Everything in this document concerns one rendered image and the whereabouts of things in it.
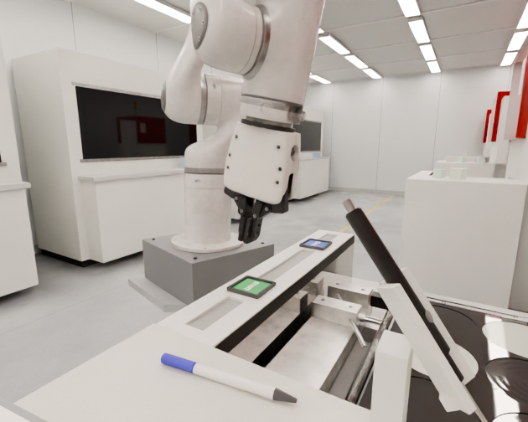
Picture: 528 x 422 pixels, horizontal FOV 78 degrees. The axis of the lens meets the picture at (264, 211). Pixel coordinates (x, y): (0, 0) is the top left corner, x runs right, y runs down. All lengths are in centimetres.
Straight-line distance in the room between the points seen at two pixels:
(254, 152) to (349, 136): 831
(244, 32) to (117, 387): 37
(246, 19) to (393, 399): 37
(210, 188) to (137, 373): 52
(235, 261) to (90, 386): 51
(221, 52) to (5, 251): 282
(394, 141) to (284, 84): 809
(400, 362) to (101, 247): 331
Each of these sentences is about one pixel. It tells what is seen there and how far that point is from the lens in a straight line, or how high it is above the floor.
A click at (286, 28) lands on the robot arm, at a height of 131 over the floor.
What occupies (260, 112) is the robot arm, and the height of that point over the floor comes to 122.
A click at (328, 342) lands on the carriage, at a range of 56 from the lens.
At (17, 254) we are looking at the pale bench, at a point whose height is 36.
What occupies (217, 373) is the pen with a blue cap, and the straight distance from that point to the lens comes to 34.
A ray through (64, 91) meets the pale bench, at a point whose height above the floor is 164.
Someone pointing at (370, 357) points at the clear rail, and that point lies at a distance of 50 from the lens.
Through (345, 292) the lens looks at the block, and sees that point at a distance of 67.
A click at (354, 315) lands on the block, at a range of 59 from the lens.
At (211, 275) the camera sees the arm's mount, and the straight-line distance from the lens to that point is 77.
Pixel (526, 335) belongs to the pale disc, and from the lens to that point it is 66.
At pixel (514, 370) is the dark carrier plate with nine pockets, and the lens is 56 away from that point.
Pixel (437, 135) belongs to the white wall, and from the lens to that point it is 838.
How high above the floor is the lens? 118
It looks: 11 degrees down
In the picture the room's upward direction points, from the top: straight up
